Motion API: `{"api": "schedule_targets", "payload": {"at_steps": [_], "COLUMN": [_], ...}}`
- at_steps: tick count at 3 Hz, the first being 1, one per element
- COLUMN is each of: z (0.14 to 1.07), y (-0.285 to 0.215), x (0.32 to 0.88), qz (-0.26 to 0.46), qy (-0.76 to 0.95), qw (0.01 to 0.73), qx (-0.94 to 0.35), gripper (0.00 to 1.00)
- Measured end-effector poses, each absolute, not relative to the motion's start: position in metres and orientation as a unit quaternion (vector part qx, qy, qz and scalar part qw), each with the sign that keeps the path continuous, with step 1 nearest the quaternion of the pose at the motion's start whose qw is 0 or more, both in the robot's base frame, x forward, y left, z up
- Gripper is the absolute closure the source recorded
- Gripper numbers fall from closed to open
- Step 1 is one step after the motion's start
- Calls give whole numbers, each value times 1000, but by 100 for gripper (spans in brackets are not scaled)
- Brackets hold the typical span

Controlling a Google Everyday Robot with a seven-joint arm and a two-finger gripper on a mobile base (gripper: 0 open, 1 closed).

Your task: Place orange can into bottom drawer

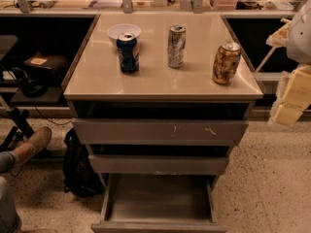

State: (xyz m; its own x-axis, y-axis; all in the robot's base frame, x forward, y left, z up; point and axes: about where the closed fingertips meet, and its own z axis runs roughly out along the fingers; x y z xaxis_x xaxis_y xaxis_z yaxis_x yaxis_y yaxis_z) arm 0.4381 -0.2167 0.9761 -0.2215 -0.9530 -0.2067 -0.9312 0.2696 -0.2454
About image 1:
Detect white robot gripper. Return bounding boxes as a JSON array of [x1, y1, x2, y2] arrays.
[[266, 0, 311, 126]]

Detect orange soda can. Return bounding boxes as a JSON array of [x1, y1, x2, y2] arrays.
[[212, 42, 241, 84]]

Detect silver tall can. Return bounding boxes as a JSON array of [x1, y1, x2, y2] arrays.
[[167, 25, 186, 68]]

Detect grey drawer cabinet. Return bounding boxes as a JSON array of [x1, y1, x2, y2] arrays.
[[61, 13, 266, 233]]

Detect blue Pepsi can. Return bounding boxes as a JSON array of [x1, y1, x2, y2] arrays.
[[117, 32, 139, 74]]

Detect top grey drawer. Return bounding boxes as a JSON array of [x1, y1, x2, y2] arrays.
[[72, 118, 248, 146]]

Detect bottom open grey drawer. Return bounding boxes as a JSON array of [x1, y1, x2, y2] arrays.
[[91, 174, 226, 233]]

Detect middle grey drawer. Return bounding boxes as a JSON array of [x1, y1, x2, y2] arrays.
[[89, 154, 227, 175]]

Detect white bowl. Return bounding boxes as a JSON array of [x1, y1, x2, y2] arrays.
[[107, 23, 141, 47]]

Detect dark box with label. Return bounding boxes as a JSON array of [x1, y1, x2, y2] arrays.
[[23, 52, 69, 71]]

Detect black backpack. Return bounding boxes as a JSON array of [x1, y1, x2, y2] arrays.
[[63, 128, 104, 198]]

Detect black headphones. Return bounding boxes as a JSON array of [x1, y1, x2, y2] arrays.
[[13, 67, 48, 98]]

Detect brown shoe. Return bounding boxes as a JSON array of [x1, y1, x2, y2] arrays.
[[19, 126, 52, 165]]

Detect black chair base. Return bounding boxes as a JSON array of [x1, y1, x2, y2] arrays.
[[0, 108, 34, 151]]

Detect person's leg in jeans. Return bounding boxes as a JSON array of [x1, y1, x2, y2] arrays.
[[0, 143, 34, 233]]

